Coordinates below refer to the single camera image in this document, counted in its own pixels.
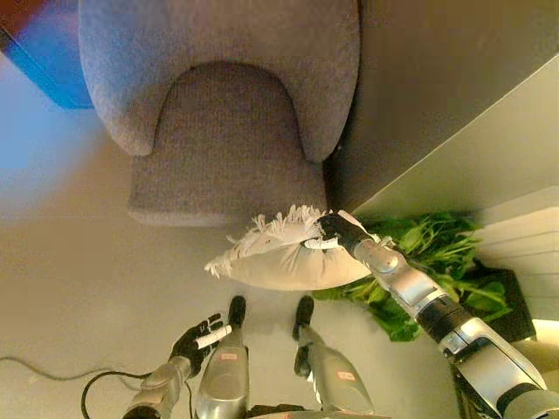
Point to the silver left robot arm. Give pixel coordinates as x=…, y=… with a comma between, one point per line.
x=159, y=384

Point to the white fringed pillow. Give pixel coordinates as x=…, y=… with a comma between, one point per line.
x=284, y=270

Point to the grey fabric tub armchair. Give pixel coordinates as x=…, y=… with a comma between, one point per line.
x=218, y=153

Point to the black square planter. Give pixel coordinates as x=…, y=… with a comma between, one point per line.
x=519, y=314

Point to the green leafy potted plant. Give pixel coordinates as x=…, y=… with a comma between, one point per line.
x=436, y=244

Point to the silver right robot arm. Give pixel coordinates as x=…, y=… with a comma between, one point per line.
x=415, y=288

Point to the white slatted radiator panel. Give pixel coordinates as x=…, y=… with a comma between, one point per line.
x=524, y=244

